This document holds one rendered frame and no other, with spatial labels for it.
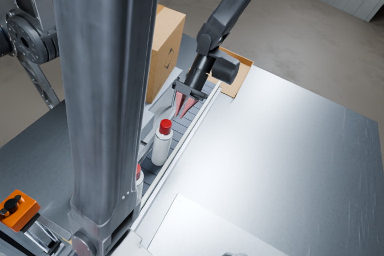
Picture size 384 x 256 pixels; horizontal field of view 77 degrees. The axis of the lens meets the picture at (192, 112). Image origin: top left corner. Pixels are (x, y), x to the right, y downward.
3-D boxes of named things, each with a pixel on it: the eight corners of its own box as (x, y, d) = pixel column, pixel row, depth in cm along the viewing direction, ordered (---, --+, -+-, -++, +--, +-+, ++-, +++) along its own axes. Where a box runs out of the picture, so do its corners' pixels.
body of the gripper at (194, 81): (203, 100, 67) (215, 76, 66) (171, 85, 69) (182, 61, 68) (206, 100, 74) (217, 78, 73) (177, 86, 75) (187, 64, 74)
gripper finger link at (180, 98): (187, 125, 68) (202, 95, 67) (166, 114, 70) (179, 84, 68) (192, 122, 75) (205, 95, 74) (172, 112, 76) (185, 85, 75)
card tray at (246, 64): (234, 99, 117) (237, 92, 114) (187, 75, 120) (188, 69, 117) (251, 67, 136) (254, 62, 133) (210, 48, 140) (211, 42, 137)
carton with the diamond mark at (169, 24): (151, 104, 101) (157, 51, 81) (99, 84, 102) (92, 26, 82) (176, 64, 121) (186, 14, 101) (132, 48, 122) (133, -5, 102)
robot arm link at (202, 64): (203, 50, 73) (198, 45, 68) (223, 59, 71) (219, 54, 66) (193, 71, 74) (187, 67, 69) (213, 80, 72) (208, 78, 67)
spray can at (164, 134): (161, 169, 80) (170, 134, 64) (148, 162, 80) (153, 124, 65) (169, 157, 83) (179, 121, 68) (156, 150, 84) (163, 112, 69)
